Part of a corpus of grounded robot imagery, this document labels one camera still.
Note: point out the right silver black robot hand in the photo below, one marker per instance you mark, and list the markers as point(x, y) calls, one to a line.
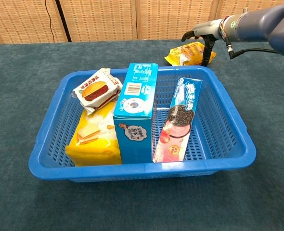
point(208, 27)

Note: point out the blue pink Oreo box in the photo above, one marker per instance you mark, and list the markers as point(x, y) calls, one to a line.
point(178, 125)

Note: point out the blue plastic mesh basket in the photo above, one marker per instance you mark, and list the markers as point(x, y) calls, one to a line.
point(216, 134)

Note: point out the teal table carpet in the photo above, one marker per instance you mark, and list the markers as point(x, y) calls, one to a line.
point(142, 207)

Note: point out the yellow cracker packet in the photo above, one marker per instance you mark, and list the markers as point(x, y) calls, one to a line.
point(183, 54)

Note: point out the large yellow Lipo snack bag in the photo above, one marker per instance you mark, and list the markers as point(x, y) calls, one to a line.
point(94, 139)

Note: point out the bamboo folding screen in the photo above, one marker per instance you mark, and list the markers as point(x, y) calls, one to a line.
point(132, 19)

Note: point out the light blue carton box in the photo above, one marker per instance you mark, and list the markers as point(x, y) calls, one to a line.
point(134, 115)

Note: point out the white burger print snack packet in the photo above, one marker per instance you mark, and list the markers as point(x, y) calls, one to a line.
point(96, 91)

